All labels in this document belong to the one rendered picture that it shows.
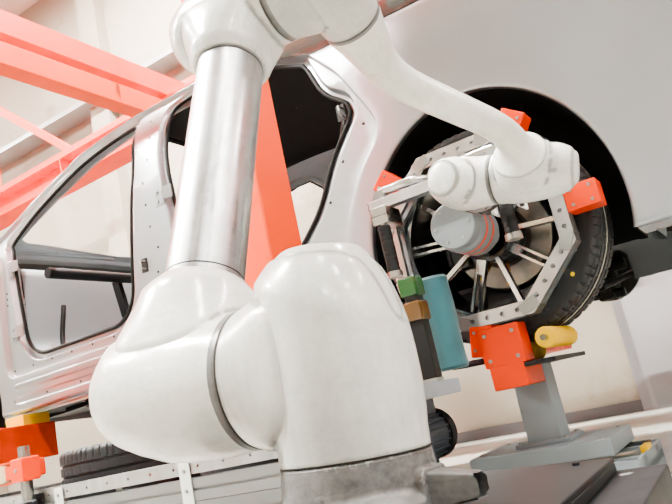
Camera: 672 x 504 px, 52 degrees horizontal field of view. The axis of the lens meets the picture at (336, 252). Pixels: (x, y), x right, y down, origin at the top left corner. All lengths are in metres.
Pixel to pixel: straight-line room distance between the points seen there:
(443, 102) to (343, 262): 0.62
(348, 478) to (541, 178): 0.85
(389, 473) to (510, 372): 1.33
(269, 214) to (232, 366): 1.24
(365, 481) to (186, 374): 0.22
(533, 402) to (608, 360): 3.50
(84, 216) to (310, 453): 8.28
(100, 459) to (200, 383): 1.98
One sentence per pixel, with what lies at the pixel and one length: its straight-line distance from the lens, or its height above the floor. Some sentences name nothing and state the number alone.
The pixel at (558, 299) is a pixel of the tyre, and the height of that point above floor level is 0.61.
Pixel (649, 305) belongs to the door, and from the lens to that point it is 5.50.
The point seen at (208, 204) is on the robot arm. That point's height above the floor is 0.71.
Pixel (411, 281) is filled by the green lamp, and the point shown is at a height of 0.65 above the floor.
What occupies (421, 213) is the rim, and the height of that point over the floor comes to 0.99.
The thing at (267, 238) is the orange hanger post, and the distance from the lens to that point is 1.88.
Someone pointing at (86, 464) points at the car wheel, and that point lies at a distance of 2.73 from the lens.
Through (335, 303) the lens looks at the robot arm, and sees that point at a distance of 0.65.
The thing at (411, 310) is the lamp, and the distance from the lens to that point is 1.37.
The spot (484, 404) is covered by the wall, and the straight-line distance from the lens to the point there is 5.86.
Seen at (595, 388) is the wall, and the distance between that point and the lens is 5.63.
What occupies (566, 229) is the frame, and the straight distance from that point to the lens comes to 1.94.
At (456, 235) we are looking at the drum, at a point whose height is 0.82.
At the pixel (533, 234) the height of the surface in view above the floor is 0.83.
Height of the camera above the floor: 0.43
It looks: 13 degrees up
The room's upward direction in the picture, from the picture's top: 12 degrees counter-clockwise
